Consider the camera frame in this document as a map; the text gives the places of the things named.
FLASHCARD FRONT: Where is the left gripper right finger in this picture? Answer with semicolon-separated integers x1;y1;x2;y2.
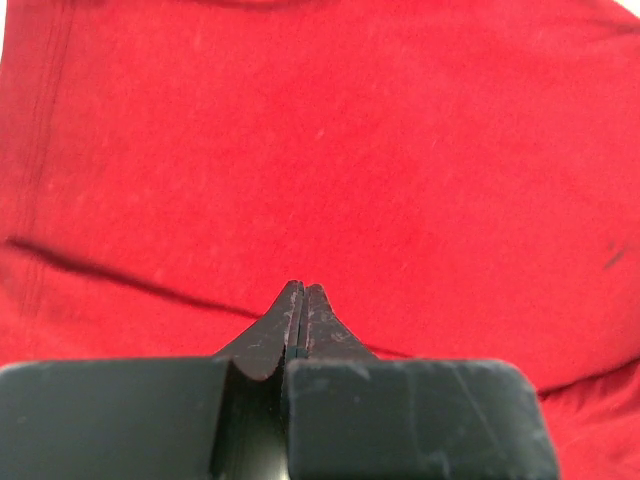
285;285;560;479

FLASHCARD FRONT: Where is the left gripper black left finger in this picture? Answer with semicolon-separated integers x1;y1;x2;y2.
1;281;304;479

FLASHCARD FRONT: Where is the red t-shirt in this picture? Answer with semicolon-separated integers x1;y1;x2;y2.
1;1;639;479

